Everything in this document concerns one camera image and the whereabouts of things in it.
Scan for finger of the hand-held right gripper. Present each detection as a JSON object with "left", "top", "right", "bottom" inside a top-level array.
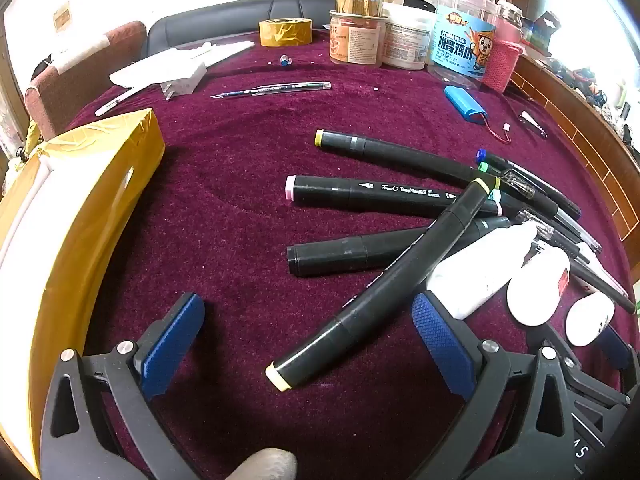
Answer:
[
  {"left": 529, "top": 324, "right": 569, "bottom": 356},
  {"left": 562, "top": 327, "right": 632, "bottom": 396}
]

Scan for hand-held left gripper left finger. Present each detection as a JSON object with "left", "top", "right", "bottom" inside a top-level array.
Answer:
[{"left": 39, "top": 292, "right": 206, "bottom": 480}]

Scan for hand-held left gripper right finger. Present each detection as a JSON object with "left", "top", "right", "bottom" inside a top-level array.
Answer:
[{"left": 411, "top": 292, "right": 576, "bottom": 480}]

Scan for white plastic bottle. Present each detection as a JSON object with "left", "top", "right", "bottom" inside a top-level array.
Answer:
[
  {"left": 426, "top": 222, "right": 539, "bottom": 320},
  {"left": 566, "top": 291, "right": 616, "bottom": 347}
]

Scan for white bottle with red label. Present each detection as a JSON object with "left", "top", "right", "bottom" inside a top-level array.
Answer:
[{"left": 506, "top": 247, "right": 571, "bottom": 326}]

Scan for black pen with white print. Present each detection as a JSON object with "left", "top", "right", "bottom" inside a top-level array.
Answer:
[{"left": 530, "top": 237, "right": 637, "bottom": 315}]

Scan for yellow-capped black marker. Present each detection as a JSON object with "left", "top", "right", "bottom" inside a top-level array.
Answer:
[{"left": 265, "top": 177, "right": 501, "bottom": 392}]

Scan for clear gel pen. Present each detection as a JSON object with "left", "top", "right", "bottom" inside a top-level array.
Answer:
[
  {"left": 500, "top": 170, "right": 604, "bottom": 253},
  {"left": 515, "top": 210, "right": 630, "bottom": 297}
]

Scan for plain black marker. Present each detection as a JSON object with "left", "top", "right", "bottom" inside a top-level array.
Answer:
[{"left": 287, "top": 217, "right": 512, "bottom": 277}]

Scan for blue-capped black pen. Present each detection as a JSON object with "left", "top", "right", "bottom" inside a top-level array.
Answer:
[{"left": 475, "top": 148, "right": 584, "bottom": 221}]

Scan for yellow taped cardboard tray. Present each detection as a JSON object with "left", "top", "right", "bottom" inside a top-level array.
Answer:
[{"left": 0, "top": 107, "right": 166, "bottom": 479}]

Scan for pink-capped black marker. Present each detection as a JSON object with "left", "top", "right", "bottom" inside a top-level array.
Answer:
[{"left": 285, "top": 175, "right": 504, "bottom": 217}]

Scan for olive-capped black marker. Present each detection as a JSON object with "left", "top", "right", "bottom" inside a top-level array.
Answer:
[{"left": 315, "top": 130, "right": 483, "bottom": 186}]

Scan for person's left hand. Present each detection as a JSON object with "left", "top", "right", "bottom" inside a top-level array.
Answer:
[{"left": 225, "top": 447, "right": 298, "bottom": 480}]

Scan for wooden sideboard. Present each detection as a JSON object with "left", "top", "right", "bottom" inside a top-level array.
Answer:
[{"left": 510, "top": 55, "right": 640, "bottom": 242}]

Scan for metal tweezers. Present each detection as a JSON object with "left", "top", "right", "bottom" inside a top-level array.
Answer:
[{"left": 519, "top": 111, "right": 549, "bottom": 139}]

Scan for white charger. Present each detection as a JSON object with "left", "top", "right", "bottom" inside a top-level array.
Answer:
[{"left": 161, "top": 62, "right": 207, "bottom": 100}]

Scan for brown armchair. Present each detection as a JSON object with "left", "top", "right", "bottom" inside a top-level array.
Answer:
[{"left": 25, "top": 21, "right": 149, "bottom": 141}]

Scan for pink knitted cup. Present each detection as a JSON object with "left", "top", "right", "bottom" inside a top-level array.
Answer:
[{"left": 482, "top": 0, "right": 524, "bottom": 94}]

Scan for white paper notebook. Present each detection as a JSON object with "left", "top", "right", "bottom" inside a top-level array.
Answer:
[{"left": 109, "top": 40, "right": 257, "bottom": 87}]

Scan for clear pen tube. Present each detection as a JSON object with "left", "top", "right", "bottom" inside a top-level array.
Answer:
[{"left": 250, "top": 81, "right": 332, "bottom": 96}]

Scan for white plastic jar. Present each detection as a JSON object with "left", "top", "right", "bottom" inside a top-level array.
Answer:
[{"left": 382, "top": 4, "right": 439, "bottom": 71}]

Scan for clear jar with blue label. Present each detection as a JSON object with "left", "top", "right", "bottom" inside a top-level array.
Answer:
[{"left": 427, "top": 0, "right": 501, "bottom": 92}]

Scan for orange label jar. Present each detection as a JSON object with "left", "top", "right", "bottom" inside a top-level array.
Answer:
[{"left": 329, "top": 10, "right": 389, "bottom": 67}]

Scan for black leather sofa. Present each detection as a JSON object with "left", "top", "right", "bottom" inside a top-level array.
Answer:
[{"left": 141, "top": 0, "right": 339, "bottom": 59}]

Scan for yellow tape roll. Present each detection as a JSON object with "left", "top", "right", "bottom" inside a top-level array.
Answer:
[{"left": 258, "top": 17, "right": 314, "bottom": 47}]

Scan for blue lighter with cord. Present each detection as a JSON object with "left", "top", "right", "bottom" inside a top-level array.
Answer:
[{"left": 444, "top": 85, "right": 512, "bottom": 143}]

